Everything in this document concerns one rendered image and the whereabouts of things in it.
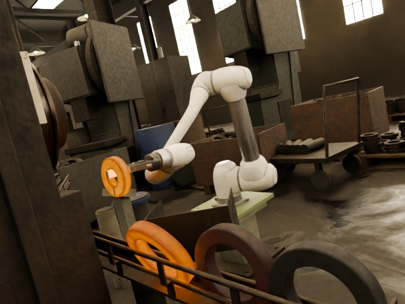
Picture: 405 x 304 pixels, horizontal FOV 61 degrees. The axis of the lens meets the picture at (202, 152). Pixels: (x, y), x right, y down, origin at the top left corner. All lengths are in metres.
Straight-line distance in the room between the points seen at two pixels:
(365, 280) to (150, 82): 6.20
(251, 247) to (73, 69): 4.66
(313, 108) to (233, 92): 3.10
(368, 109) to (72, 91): 3.87
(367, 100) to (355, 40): 8.52
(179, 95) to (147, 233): 5.60
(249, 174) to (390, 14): 11.14
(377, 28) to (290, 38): 6.69
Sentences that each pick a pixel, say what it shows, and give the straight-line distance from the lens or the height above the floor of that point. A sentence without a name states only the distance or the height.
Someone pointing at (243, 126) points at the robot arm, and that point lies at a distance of 1.94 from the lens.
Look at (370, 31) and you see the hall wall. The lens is 12.98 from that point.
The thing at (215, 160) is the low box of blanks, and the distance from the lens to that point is 3.84.
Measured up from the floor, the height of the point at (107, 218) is 0.47.
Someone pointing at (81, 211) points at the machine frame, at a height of 0.82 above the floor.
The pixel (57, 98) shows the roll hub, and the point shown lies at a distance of 1.36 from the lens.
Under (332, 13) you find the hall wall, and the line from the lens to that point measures 13.42.
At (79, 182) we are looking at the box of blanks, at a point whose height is 0.54.
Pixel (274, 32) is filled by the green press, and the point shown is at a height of 1.94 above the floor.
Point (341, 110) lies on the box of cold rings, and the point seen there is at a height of 0.58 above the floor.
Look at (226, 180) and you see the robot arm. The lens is 2.10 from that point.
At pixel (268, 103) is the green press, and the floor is 0.81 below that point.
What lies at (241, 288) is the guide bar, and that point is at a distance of 0.65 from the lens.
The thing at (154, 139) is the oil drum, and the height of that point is 0.71.
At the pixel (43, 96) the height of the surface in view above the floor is 1.16.
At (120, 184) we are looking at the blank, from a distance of 1.32.
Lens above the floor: 1.02
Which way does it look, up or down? 7 degrees down
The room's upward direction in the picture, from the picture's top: 13 degrees counter-clockwise
